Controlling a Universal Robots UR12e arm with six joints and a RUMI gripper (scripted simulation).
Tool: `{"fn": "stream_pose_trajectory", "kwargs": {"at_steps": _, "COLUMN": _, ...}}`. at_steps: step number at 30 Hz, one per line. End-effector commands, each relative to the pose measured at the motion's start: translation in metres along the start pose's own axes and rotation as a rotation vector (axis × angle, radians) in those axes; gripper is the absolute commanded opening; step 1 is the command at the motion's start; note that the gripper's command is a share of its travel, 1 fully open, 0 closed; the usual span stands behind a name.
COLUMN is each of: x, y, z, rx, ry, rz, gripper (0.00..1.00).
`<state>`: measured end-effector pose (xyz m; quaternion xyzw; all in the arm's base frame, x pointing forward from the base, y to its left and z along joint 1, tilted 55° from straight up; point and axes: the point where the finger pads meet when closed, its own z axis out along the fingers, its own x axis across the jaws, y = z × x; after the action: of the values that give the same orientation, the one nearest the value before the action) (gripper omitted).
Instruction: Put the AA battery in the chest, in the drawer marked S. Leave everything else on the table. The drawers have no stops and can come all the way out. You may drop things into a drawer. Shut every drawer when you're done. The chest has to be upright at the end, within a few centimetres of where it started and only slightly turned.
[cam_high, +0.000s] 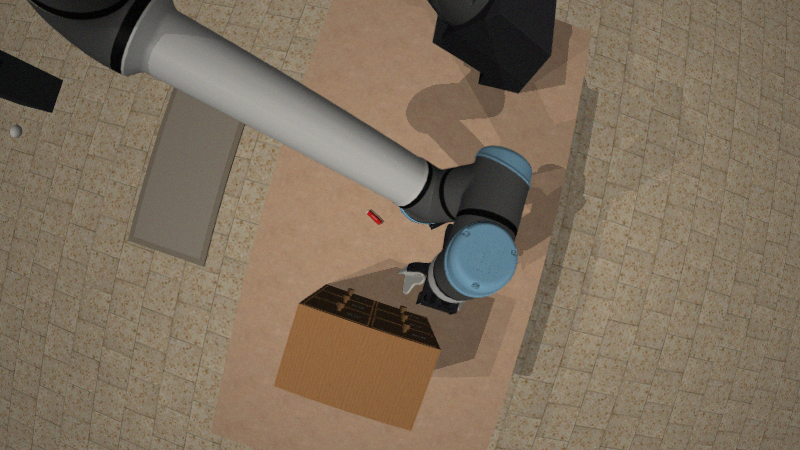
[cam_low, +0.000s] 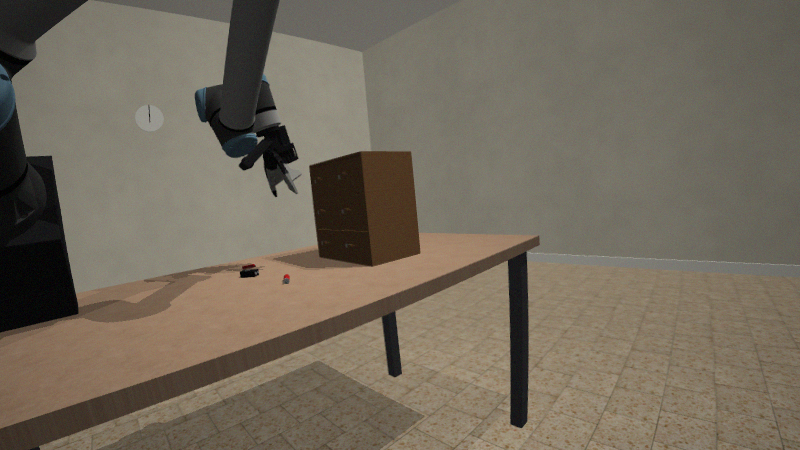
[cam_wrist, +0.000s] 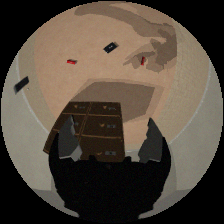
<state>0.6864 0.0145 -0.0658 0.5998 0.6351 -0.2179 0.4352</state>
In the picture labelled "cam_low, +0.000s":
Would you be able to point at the dark brown wooden drawer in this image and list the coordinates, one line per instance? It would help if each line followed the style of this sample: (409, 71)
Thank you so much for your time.
(357, 241)
(350, 168)
(324, 176)
(326, 212)
(329, 238)
(355, 215)

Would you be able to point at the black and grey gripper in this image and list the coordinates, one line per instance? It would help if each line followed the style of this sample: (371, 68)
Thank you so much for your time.
(275, 154)

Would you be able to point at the brown wooden chest of drawers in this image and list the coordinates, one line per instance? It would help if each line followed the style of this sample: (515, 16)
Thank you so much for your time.
(390, 205)

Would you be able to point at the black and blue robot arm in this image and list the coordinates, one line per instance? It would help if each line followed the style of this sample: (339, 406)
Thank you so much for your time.
(22, 191)

